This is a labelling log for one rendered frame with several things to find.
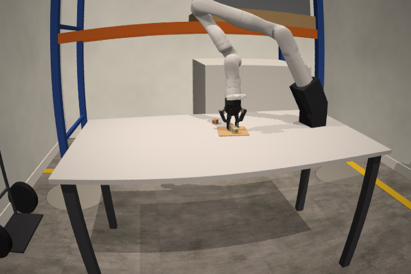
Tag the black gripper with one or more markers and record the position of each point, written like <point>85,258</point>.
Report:
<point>232,111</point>

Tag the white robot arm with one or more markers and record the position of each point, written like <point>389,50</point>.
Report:
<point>203,9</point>

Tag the tan square mat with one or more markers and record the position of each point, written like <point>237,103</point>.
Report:
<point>223,131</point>

